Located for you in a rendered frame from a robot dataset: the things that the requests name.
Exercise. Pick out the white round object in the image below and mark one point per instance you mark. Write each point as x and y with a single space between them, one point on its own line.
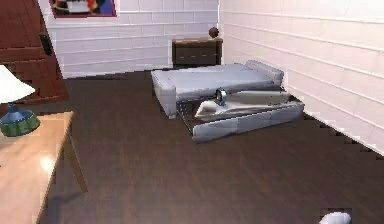
336 218

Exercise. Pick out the dark red ball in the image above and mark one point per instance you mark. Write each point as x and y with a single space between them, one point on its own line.
213 32

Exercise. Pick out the light wooden table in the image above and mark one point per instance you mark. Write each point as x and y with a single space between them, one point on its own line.
30 166

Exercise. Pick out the white shade table lamp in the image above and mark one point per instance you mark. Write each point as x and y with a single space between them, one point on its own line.
15 106

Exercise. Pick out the dark brown chest of drawers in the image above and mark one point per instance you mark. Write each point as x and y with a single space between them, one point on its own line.
196 51

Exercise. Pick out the small round alarm clock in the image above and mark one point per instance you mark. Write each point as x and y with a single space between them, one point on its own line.
220 96

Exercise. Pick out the grey bed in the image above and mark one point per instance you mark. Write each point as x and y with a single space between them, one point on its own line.
220 96

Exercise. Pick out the red brown room door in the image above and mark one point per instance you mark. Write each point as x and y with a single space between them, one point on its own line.
23 40

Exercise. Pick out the red framed wall picture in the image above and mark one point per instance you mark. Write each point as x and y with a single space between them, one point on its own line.
83 7

